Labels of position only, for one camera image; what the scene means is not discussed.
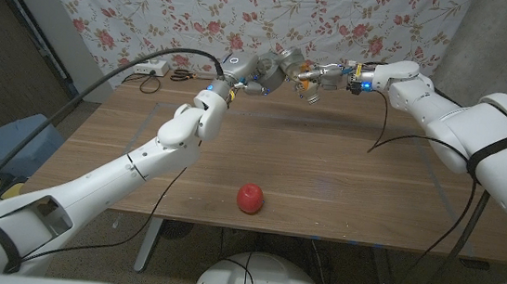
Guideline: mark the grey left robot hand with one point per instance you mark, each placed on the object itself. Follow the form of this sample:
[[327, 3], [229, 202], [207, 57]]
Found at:
[[239, 66]]

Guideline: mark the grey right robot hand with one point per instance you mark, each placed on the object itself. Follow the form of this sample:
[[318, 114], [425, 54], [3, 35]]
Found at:
[[339, 78]]

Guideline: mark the plastic bottle with yellow label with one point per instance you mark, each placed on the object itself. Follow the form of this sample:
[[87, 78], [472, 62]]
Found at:
[[310, 94]]

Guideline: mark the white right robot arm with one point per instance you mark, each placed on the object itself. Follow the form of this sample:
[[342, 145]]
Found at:
[[469, 125]]

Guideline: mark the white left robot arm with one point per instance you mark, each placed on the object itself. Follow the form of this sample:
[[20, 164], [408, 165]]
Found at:
[[105, 176]]

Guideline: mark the white power adapter box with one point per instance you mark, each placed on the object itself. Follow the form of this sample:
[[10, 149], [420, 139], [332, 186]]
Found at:
[[155, 69]]

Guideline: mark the red apple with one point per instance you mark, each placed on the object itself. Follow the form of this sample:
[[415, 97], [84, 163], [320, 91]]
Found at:
[[250, 198]]

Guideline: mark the black round floor fan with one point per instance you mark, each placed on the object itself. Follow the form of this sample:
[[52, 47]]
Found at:
[[177, 230]]

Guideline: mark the white table leg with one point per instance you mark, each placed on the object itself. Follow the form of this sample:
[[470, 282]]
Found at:
[[384, 280], [147, 248]]

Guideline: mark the white robot torso base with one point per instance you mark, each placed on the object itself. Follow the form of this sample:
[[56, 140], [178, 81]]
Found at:
[[277, 279]]

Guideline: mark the blue padded stool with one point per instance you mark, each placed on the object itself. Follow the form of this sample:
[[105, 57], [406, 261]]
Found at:
[[1, 146]]

